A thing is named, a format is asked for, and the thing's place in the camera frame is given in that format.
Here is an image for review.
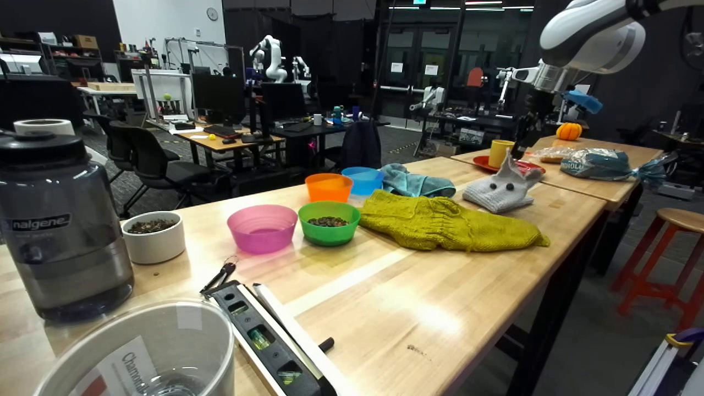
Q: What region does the tall white background robot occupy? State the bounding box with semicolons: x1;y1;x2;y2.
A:
250;32;291;86

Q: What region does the wooden background desk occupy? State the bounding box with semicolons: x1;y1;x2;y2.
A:
157;118;286;175

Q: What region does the yellow-green knitted cloth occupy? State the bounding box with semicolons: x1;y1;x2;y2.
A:
360;189;551;253

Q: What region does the orange plastic bowl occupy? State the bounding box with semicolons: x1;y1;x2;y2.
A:
305;171;354;207

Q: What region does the black mesh office chair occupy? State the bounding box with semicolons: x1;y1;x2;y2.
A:
108;118;231;216

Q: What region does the orange stool wooden seat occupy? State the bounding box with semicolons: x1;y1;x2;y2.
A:
613;207;704;332

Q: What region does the grey transparent pitcher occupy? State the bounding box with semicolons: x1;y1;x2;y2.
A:
0;131;140;324

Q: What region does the white tape roll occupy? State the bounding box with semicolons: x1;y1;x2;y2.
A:
12;117;77;138

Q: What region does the small white bowl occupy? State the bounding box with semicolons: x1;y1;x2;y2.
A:
122;208;190;265

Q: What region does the teal knitted cloth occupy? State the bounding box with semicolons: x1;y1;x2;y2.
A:
379;160;457;199

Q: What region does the yellow mug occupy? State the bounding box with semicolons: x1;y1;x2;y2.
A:
486;138;518;171

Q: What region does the green plastic bowl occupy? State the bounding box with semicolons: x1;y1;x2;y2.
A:
297;199;364;249

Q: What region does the grey knitted cloth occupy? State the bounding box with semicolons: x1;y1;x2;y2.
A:
463;150;547;216

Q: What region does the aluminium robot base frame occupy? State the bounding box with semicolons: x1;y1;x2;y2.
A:
626;326;704;396

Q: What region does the plastic bag of blue cloths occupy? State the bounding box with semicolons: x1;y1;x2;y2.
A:
560;148;673;187

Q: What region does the small white background robot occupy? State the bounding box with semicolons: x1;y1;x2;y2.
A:
291;55;316;83

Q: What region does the pink plastic bowl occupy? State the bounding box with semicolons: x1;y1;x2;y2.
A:
228;203;299;257

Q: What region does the blue wrist camera housing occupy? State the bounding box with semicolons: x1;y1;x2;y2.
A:
566;87;605;117

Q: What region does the white equipment cart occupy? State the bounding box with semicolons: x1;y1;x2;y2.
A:
131;65;199;123

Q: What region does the long wooden table black frame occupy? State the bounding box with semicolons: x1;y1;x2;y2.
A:
0;153;609;396

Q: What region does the black desk monitor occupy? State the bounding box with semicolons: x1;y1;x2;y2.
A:
191;67;250;127

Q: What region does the orange pumpkin object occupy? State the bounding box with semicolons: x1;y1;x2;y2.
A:
554;121;586;143

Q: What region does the blue plastic bowl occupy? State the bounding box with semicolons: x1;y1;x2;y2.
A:
342;164;388;198

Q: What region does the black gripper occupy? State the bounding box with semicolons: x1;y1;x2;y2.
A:
512;92;560;158

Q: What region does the red plate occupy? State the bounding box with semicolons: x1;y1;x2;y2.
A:
471;153;548;182

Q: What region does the short wooden table black frame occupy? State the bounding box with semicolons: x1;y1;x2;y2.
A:
450;133;666;280

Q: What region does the black spirit level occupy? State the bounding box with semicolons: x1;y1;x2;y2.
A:
210;280;342;396

